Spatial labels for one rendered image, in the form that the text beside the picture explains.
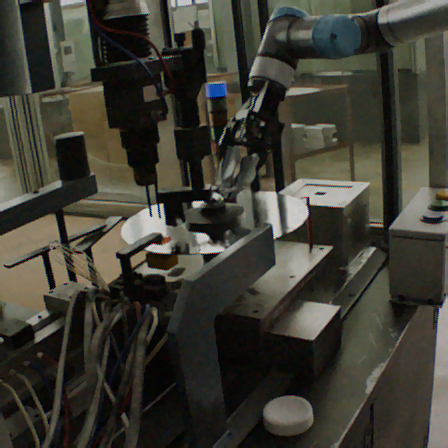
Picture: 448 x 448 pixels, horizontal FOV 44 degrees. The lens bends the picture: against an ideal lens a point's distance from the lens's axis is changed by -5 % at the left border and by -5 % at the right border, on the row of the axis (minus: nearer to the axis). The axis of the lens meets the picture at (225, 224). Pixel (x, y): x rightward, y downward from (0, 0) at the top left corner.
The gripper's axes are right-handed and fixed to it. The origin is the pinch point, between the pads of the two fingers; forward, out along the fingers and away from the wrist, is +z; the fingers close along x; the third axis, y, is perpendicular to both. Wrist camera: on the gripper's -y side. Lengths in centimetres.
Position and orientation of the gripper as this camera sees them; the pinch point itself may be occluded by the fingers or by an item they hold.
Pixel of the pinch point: (228, 191)
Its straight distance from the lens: 103.6
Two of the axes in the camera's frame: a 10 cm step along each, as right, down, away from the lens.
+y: 2.9, 0.8, -9.5
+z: -3.2, 9.5, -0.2
